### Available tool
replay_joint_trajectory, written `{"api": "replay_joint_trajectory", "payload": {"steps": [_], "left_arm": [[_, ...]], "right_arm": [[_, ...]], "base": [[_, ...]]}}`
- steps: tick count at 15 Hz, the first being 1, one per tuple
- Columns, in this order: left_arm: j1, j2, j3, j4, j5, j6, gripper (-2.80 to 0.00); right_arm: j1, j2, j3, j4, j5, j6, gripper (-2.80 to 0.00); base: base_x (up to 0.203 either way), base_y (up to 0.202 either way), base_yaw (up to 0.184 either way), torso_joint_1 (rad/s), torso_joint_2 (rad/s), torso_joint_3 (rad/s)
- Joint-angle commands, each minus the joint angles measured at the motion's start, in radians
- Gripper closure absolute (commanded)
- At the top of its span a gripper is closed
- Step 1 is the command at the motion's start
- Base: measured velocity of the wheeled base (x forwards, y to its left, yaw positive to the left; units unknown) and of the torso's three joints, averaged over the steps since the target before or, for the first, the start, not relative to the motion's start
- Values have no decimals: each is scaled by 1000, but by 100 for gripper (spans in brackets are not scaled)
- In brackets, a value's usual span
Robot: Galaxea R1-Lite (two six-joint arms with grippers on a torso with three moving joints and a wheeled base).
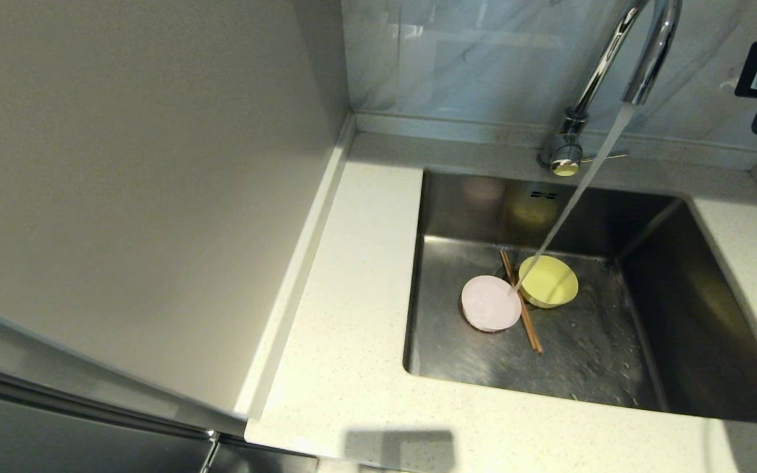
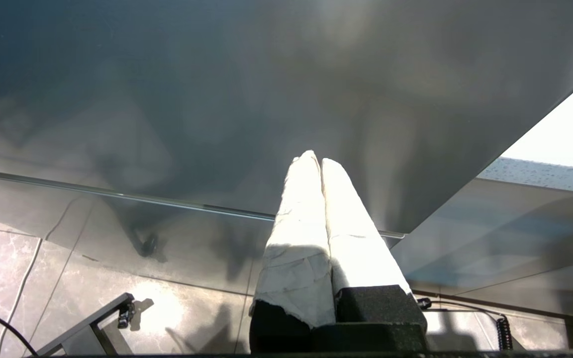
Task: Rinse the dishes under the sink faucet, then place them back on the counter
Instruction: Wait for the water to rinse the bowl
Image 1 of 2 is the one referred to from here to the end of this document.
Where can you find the running water stream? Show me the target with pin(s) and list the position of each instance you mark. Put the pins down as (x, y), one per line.
(575, 197)

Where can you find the brown wooden chopstick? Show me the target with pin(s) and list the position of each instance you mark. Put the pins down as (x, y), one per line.
(531, 322)
(527, 322)

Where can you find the yellow plastic bowl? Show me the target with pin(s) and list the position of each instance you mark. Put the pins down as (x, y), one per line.
(549, 282)

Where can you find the chrome gooseneck kitchen faucet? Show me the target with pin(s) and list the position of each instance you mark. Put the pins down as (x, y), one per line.
(569, 148)

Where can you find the tall beige cabinet panel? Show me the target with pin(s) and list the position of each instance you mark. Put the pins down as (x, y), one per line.
(122, 164)

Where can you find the pink plastic bowl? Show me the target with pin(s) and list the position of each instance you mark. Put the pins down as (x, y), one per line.
(489, 303)

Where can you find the stainless steel sink basin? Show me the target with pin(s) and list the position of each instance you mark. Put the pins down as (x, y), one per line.
(582, 368)

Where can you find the dark grey cabinet front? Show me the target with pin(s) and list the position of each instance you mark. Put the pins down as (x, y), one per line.
(56, 447)

